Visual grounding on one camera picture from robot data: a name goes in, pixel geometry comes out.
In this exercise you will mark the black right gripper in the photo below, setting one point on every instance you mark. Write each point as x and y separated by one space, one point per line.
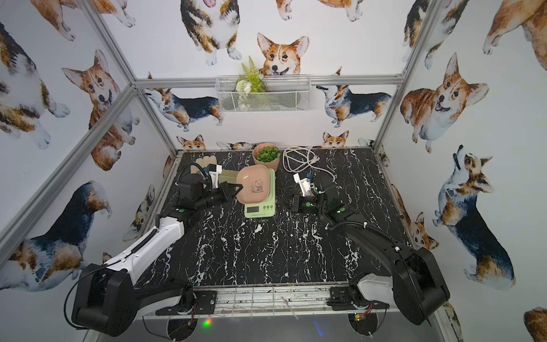
296 206

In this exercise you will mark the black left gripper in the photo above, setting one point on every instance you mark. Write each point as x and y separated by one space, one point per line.
224 193

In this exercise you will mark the pink bowl with panda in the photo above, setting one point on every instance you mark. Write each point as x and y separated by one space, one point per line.
255 180

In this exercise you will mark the green electronic scale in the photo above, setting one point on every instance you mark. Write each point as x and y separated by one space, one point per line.
266 208

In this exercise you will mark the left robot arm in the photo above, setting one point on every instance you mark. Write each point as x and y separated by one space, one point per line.
107 297

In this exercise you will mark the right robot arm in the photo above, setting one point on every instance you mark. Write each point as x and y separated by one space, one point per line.
414 284

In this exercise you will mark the green hand brush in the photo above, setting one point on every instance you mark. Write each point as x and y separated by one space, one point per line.
229 176

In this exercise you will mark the pink plant pot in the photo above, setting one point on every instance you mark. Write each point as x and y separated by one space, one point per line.
271 165

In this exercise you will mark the green artificial plant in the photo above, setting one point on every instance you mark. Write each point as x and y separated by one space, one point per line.
268 154

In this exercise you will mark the fern and white flower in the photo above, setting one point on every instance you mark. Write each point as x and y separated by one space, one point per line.
250 88

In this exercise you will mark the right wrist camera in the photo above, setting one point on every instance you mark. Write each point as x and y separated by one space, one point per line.
304 184

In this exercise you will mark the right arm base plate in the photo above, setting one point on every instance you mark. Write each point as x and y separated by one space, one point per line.
349 298

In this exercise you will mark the white wire wall basket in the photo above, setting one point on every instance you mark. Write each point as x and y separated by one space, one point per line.
267 95

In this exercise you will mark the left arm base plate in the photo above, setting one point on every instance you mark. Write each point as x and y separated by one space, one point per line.
200 303

